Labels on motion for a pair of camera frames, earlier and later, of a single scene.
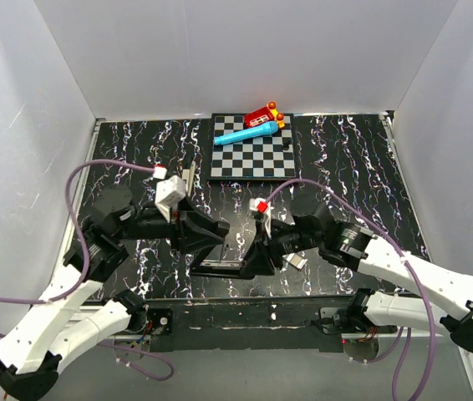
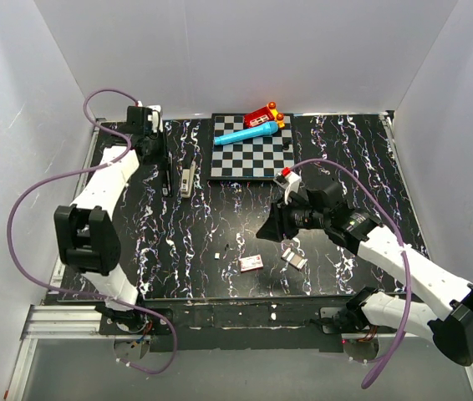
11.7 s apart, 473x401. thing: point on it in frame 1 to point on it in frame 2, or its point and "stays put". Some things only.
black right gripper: x=258 y=256 to x=278 y=222
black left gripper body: x=150 y=224 to x=157 y=149
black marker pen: x=223 y=269 to x=168 y=162
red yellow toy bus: x=261 y=116 stays put
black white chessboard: x=266 y=157 stays put
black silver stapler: x=188 y=175 stays put
